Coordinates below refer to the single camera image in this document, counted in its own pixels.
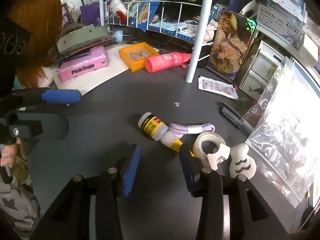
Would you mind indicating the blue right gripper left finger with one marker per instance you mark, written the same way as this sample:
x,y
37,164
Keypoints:
x,y
129,170

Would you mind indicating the pink tube bottle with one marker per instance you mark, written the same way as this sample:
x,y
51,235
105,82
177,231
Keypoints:
x,y
161,62

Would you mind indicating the pink PinkDojo box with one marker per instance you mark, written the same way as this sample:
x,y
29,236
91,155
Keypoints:
x,y
95,59

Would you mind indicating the yellow label glue bottle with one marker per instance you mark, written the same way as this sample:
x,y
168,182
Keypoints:
x,y
159,131

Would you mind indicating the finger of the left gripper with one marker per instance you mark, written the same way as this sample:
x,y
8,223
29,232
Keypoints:
x,y
49,126

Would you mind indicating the clear zip plastic bag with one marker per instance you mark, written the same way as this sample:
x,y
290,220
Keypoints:
x,y
285,141

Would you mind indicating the person's left hand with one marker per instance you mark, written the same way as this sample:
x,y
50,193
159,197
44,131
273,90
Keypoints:
x,y
10,153

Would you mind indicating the anime art acrylic stand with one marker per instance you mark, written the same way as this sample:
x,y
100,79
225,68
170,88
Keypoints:
x,y
232,40

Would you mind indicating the white tape roll dispenser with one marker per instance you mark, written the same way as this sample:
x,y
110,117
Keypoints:
x,y
211,149

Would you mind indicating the white paper sachet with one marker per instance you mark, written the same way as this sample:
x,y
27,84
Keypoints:
x,y
217,87

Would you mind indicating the black pen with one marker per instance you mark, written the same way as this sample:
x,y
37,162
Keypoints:
x,y
235,119

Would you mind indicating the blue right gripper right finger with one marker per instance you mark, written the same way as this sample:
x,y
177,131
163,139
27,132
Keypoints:
x,y
191,167

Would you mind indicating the orange square box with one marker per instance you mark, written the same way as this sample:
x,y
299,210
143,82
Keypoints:
x,y
134,55

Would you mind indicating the orange hair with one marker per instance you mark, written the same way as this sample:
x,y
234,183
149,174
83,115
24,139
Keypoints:
x,y
43,20

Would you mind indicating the blue cinnamoroll box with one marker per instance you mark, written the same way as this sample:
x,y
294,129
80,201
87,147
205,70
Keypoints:
x,y
293,10

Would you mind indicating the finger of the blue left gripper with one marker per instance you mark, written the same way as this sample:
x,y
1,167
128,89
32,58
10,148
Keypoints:
x,y
61,96

